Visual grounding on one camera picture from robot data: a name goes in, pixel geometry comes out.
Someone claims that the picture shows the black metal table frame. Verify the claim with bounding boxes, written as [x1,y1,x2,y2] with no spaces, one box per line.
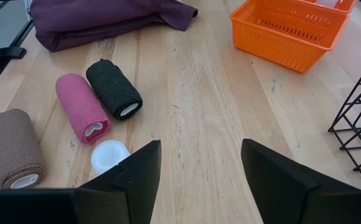
[0,0,35,102]

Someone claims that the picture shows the orange plastic basket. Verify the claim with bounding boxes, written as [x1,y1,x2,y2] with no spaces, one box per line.
[229,0,350,74]
[304,0,356,14]

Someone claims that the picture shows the maroon cloth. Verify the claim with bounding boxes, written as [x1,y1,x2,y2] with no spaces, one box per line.
[29,0,199,53]

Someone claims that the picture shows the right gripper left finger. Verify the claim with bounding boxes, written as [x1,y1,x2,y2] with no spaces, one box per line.
[0,139,162,224]

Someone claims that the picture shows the brown bandage roll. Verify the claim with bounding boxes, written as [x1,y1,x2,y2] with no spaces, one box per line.
[0,108,47,190]

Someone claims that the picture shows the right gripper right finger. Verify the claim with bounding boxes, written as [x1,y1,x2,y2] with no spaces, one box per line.
[241,138,361,224]

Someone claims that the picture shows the black wire basket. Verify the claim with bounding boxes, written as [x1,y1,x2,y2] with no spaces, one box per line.
[327,51,361,191]

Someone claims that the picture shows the black eraser block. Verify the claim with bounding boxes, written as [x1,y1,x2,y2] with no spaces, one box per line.
[85,58,144,121]

